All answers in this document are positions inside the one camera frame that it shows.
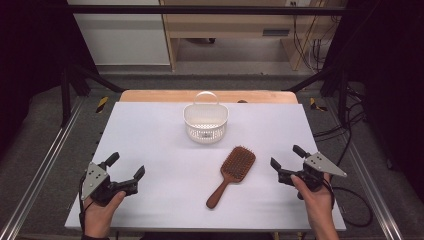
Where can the wooden table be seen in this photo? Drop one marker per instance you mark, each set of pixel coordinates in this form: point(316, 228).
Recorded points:
point(160, 96)

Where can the black curtain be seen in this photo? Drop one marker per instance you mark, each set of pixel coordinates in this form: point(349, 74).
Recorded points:
point(393, 83)
point(30, 60)

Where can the white cabinet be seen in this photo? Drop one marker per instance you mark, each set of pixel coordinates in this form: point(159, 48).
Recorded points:
point(123, 40)

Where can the white table board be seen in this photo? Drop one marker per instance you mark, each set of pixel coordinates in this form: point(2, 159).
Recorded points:
point(173, 173)

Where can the black metal stand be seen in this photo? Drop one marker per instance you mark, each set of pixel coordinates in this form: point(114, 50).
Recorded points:
point(65, 96)
point(341, 96)

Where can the brown wooden hairbrush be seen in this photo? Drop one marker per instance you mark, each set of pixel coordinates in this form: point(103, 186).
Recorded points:
point(233, 168)

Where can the person's left hand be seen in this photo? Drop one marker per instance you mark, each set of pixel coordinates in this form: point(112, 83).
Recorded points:
point(100, 216)

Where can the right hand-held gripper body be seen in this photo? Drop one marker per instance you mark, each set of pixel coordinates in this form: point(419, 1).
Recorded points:
point(316, 168)

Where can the aluminium floor rail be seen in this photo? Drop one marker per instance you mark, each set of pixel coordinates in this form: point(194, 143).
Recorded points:
point(373, 190)
point(43, 163)

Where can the white plastic basket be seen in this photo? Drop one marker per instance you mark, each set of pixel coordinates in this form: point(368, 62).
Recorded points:
point(205, 125)

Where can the person's right hand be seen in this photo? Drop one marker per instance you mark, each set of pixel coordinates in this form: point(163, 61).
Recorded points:
point(316, 203)

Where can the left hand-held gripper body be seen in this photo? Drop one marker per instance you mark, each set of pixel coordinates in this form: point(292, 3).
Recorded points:
point(95, 178)

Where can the black horizontal bar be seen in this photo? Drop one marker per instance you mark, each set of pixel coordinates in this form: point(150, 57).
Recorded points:
point(200, 9)

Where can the wooden desk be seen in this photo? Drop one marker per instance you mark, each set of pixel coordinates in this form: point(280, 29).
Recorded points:
point(230, 25)

